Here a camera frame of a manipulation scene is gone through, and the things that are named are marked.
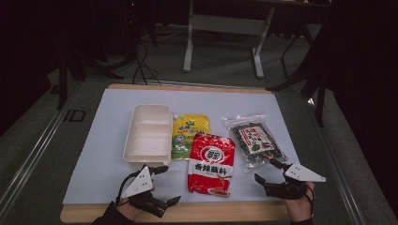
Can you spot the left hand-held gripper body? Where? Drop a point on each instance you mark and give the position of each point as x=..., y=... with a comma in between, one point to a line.
x=137, y=185

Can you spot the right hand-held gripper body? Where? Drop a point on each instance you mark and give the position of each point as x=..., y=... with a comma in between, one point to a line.
x=294, y=184

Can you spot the clear bag of dried seaweed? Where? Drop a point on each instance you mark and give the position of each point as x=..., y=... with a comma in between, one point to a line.
x=255, y=140

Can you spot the white plastic container box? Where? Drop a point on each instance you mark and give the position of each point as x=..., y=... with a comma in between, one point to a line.
x=148, y=136

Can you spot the red seasoning packet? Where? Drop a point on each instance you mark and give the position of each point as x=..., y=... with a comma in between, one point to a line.
x=211, y=164

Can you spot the person's right hand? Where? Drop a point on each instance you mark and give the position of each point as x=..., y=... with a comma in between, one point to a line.
x=300, y=207

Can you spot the person's left hand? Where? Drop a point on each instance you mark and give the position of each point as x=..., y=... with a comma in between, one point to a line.
x=129, y=211

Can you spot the wooden table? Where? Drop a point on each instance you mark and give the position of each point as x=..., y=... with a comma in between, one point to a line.
x=203, y=212

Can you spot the white table mat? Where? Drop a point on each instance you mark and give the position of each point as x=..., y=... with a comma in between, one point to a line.
x=103, y=156

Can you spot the yellow spouted sauce pouch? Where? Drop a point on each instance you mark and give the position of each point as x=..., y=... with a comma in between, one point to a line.
x=189, y=131

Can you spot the black chair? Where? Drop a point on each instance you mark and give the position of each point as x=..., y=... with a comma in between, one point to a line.
x=313, y=72

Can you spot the dark metal stand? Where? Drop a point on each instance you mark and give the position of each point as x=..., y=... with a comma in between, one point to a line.
x=64, y=81

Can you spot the white metal desk frame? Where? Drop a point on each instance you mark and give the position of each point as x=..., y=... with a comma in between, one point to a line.
x=228, y=25

